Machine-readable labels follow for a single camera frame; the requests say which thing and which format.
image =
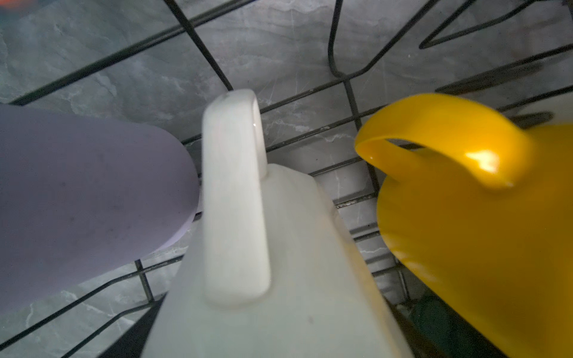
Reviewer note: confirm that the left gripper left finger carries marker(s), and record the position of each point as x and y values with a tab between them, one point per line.
132	342

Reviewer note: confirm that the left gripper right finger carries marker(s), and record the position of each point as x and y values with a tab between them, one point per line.
419	344

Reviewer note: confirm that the yellow mug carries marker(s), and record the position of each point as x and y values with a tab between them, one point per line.
480	211

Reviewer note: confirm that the lilac plastic cup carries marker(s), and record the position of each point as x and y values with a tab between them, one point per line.
82	196

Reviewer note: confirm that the white fluted mug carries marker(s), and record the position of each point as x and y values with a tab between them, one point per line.
275	273

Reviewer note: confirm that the black wire dish rack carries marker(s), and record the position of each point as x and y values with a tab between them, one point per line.
320	69

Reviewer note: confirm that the cream mug green handle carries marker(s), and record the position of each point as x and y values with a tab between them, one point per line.
448	331

